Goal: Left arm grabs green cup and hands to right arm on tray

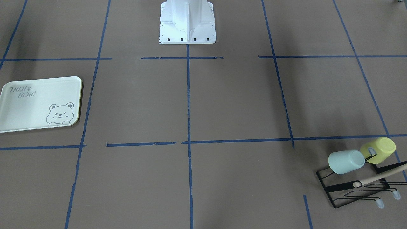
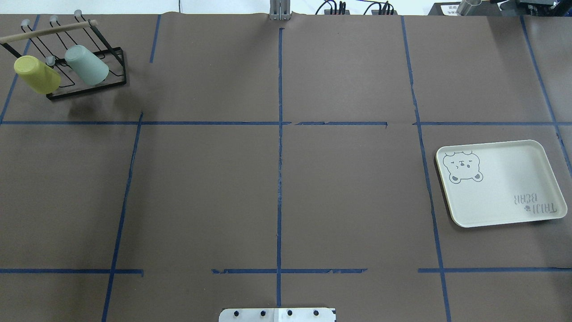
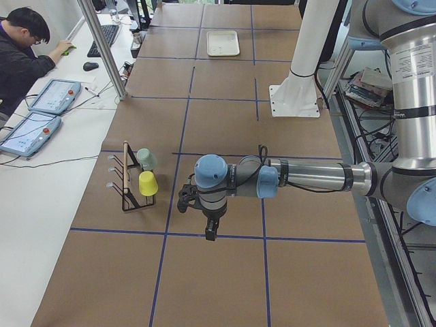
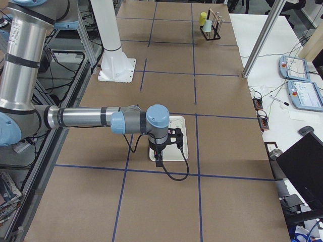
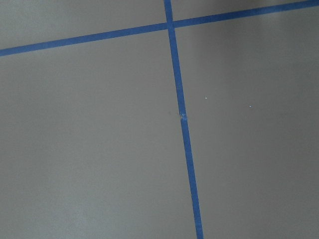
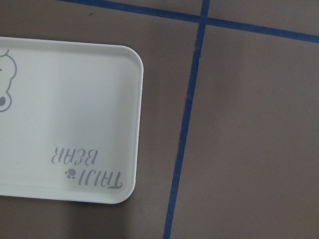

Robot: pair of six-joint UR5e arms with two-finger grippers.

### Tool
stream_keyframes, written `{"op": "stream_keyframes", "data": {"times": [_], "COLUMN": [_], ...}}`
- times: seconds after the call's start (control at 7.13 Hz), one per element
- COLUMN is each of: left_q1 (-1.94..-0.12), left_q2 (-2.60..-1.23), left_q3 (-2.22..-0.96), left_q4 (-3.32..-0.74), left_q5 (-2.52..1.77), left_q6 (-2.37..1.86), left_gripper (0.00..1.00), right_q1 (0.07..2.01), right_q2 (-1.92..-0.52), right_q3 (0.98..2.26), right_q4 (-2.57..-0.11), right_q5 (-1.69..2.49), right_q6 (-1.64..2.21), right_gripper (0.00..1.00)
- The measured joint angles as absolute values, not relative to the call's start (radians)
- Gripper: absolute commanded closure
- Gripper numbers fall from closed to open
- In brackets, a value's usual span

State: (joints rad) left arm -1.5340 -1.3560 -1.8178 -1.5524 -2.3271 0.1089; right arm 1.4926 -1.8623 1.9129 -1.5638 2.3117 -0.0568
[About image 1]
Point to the light green cup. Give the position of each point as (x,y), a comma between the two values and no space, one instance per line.
(345,161)

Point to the pale green bear tray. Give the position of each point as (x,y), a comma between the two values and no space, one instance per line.
(38,104)

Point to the yellow cup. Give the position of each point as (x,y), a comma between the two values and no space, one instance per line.
(376,151)

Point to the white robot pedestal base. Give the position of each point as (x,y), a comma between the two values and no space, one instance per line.
(187,22)

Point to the black wire cup rack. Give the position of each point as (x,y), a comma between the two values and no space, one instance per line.
(366,185)

